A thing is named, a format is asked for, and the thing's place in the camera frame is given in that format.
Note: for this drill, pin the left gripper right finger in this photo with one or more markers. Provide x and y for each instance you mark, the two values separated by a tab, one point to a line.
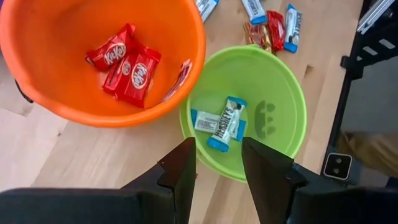
267	177

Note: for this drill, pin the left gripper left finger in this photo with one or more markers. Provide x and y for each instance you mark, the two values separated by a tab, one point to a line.
183	174

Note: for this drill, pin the white blue Hershey's bar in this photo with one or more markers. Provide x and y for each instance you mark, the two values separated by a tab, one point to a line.
293	28
227	124
206	7
255	11
205	121

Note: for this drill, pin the red KitKat bar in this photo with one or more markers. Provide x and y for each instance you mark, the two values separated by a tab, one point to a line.
110	79
110	51
180	79
276	29
138	77

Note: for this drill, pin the gold Haribo gummy bag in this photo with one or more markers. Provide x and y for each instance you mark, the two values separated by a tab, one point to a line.
258	35

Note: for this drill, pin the orange halloween bucket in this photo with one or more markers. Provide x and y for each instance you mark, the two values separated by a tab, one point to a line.
46	46

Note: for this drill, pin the green jack-o'-lantern bucket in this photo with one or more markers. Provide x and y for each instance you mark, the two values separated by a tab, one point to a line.
280	93

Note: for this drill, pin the person's leg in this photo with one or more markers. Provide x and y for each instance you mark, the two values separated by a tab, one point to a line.
370	152

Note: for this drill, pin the silver aluminium extrusion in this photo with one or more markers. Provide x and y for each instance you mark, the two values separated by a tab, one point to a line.
374	15

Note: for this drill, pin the grey frame bracket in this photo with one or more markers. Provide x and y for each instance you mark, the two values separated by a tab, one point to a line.
337	166

